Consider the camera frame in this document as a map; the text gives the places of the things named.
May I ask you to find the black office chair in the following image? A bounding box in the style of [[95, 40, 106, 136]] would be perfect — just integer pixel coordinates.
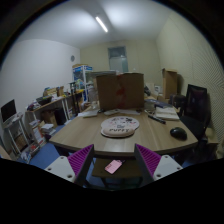
[[179, 84, 212, 141]]

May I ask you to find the black computer monitor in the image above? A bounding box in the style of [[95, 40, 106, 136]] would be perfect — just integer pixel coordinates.
[[0, 98, 17, 123]]

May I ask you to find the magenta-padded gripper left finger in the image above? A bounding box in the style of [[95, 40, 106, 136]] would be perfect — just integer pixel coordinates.
[[44, 143, 96, 187]]

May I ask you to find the large brown cardboard box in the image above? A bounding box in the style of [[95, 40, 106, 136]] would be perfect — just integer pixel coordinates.
[[95, 72, 145, 111]]

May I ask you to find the round white cartoon mouse pad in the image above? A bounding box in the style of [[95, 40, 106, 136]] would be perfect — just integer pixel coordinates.
[[100, 116, 141, 139]]

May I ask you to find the cluttered wooden shelf desk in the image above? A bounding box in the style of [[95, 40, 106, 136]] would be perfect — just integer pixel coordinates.
[[25, 85, 84, 141]]

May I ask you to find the white book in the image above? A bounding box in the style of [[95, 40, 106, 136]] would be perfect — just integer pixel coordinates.
[[155, 106, 181, 121]]

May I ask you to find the black computer mouse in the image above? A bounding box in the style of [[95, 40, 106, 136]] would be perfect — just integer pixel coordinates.
[[169, 126, 188, 141]]

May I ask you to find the grey door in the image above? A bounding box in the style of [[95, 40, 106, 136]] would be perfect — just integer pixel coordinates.
[[107, 45, 129, 74]]

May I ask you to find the pink tag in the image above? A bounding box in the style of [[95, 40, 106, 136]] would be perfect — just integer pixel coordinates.
[[104, 159, 123, 175]]

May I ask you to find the tall open cardboard box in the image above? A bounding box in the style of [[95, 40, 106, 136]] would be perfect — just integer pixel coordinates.
[[161, 68, 179, 100]]

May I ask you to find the small white remote control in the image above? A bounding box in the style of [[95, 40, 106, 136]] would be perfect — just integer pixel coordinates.
[[82, 110, 99, 119]]

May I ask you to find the ceiling tube light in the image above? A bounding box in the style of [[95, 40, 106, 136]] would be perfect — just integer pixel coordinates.
[[95, 15, 109, 34]]

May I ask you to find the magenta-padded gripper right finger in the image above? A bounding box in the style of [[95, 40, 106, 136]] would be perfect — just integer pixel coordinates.
[[134, 143, 184, 188]]

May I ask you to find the blue glass display cabinet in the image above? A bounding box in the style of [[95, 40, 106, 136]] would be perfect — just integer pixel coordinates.
[[72, 64, 94, 101]]

